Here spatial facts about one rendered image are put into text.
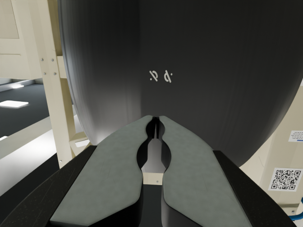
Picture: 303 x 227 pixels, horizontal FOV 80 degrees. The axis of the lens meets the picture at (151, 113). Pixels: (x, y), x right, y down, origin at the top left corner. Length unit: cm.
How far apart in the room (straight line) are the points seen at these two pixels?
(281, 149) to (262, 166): 7
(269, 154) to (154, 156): 35
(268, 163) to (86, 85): 49
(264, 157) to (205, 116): 36
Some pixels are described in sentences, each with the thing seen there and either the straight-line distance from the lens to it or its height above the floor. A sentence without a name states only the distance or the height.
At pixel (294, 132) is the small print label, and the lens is 56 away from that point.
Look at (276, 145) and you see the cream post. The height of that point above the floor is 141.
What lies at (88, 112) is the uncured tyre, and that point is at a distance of 24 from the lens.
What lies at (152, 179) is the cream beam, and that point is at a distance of 88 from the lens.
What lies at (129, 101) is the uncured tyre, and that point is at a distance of 21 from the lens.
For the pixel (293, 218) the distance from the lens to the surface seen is 69.
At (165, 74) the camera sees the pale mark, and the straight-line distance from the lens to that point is 20.
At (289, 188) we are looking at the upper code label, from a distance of 65.
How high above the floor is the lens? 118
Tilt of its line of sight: 21 degrees up
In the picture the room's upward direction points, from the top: 179 degrees counter-clockwise
